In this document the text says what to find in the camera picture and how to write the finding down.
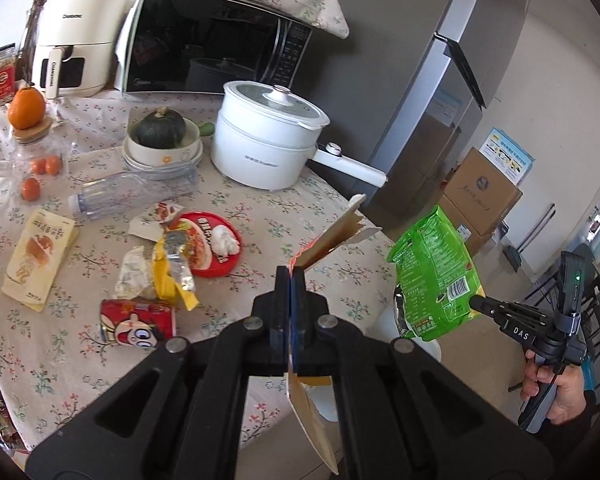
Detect green snack bag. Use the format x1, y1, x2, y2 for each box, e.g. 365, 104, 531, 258
387, 206, 484, 341

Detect red drink can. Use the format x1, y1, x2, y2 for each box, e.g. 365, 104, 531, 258
99, 298, 176, 348

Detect yellow wrapper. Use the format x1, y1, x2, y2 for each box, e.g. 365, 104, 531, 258
114, 230, 199, 311

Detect red instant noodle lid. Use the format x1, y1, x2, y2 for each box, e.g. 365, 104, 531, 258
169, 211, 242, 278

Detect torn nut snack wrapper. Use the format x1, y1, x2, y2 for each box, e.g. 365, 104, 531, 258
128, 202, 184, 243

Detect yellow bread package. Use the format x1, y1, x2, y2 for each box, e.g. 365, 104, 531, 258
2, 208, 79, 312

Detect clear plastic water bottle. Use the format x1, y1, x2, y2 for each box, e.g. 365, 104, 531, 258
68, 164, 199, 220

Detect person's right hand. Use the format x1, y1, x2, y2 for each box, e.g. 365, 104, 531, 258
518, 349, 589, 427

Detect lower cardboard box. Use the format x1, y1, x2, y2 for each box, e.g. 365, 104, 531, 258
437, 194, 494, 256

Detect cardboard box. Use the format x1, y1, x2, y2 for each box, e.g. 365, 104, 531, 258
437, 194, 494, 256
443, 148, 522, 235

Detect upper cardboard box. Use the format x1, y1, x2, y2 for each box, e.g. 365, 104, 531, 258
443, 148, 522, 235

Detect blue white leaflet box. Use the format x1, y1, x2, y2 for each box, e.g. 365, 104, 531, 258
479, 128, 534, 185

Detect white crumpled tissue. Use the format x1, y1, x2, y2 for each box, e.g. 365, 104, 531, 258
210, 224, 240, 258

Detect floral tablecloth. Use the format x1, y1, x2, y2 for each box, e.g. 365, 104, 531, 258
0, 94, 349, 448

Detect white stacked plate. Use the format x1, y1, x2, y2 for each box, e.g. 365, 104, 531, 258
121, 138, 204, 174

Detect white ceramic bowl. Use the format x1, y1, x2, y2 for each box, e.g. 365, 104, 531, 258
122, 118, 204, 168

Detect small tangerine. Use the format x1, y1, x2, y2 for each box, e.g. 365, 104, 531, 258
30, 158, 46, 174
45, 155, 62, 176
20, 177, 41, 202

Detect grey refrigerator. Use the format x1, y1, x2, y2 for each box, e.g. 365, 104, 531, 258
294, 0, 529, 230

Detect glass jar with wooden lid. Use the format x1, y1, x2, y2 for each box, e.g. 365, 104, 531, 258
12, 115, 76, 203

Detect dark green squash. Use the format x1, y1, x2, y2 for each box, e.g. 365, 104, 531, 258
132, 107, 186, 150

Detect white electric cooking pot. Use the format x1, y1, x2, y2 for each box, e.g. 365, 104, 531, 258
210, 80, 387, 191

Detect large orange fruit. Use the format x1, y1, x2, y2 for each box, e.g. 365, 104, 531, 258
7, 86, 46, 130

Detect black microwave oven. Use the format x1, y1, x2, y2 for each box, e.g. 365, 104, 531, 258
114, 0, 312, 94

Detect red label glass jar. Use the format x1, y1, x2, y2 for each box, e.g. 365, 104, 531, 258
0, 44, 17, 105

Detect dried branches in vase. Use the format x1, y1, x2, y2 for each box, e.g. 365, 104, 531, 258
17, 0, 47, 84

